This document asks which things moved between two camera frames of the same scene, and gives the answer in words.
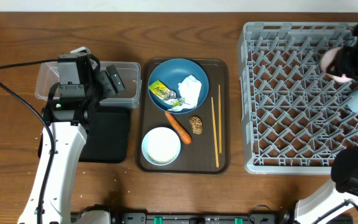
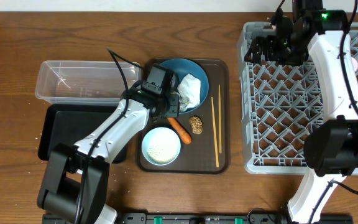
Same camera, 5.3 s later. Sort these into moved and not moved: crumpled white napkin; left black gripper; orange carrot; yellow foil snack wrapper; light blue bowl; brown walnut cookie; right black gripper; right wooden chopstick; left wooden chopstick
Moved: right black gripper; yellow foil snack wrapper; left black gripper
Not moved: right wooden chopstick; crumpled white napkin; brown walnut cookie; light blue bowl; left wooden chopstick; orange carrot
